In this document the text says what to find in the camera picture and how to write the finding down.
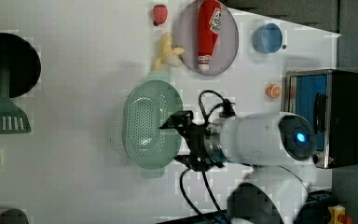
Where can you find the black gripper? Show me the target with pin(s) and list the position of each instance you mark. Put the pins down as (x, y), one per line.
(205, 152)

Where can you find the green plastic strainer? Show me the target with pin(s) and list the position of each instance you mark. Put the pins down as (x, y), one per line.
(149, 105)

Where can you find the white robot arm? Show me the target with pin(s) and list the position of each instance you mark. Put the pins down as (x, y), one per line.
(279, 146)

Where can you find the yellow toy banana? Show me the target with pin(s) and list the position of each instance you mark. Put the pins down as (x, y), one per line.
(167, 54)

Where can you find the orange slice toy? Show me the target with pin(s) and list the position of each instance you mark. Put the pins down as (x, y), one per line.
(273, 91)

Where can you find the grey round plate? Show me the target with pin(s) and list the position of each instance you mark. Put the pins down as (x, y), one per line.
(225, 49)

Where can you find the red ketchup bottle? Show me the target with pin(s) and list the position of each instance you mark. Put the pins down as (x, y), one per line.
(209, 26)

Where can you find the blue cup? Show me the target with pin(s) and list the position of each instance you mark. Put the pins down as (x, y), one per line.
(267, 38)

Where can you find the red toy strawberry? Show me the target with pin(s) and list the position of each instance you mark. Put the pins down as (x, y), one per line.
(160, 14)

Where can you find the black toaster oven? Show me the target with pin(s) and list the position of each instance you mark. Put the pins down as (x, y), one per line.
(328, 100)

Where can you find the green slotted spatula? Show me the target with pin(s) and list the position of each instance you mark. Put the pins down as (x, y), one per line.
(13, 120)

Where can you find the grey round object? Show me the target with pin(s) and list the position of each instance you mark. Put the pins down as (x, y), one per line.
(13, 216)

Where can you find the black round pan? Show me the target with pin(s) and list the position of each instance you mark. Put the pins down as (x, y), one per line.
(20, 58)

